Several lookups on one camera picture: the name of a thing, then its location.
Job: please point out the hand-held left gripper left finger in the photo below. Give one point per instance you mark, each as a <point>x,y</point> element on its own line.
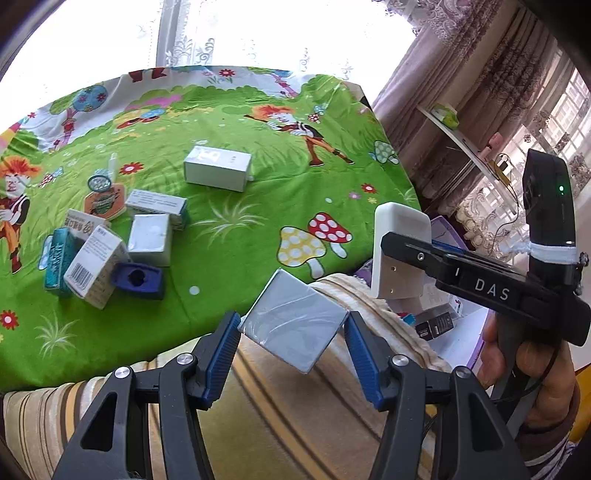
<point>221,355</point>

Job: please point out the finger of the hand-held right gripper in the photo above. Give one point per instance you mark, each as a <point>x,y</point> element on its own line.
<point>450,247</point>
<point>415,254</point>

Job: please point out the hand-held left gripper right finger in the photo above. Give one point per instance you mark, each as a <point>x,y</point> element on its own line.
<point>364,360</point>

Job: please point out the white rounded case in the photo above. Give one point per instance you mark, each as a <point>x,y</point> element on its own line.
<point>401,226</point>

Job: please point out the black printed box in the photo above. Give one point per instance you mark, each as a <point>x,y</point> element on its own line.
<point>434,325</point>

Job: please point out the square white box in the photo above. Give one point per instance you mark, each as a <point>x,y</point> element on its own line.
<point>291,318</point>

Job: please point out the dark blue plastic piece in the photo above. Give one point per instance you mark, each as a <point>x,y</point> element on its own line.
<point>147,284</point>

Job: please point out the small white cube box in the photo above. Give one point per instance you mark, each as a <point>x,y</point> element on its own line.
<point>150,237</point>

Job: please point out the white printed medicine box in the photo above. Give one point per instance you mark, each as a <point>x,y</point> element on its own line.
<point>94,265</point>

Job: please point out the white box with teal end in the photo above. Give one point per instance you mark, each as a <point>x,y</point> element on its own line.
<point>154,203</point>

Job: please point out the long white box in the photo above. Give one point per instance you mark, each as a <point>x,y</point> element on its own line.
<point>217,168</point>

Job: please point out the small white orange-print box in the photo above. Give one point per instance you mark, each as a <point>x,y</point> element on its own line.
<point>85,221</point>

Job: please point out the round-top card package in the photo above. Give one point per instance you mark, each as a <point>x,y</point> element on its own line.
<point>104,201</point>

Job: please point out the person's right forearm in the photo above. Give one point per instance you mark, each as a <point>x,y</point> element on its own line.
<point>554,450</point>

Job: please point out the person's right hand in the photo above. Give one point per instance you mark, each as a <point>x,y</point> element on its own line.
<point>549,374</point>

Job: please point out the striped plush cushion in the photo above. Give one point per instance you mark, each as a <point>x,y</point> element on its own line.
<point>277,415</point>

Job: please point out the small pink item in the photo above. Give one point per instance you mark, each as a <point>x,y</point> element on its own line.
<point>494,141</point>

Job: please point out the white metal shelf stand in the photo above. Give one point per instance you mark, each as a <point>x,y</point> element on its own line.
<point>461,134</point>

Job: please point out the green cartoon printed sheet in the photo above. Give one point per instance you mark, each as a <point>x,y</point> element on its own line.
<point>258,184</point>

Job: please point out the pink curtain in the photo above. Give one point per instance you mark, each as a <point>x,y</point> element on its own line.
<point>461,55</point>

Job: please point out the white lace curtain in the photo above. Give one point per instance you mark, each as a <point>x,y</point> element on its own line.
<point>184,46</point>

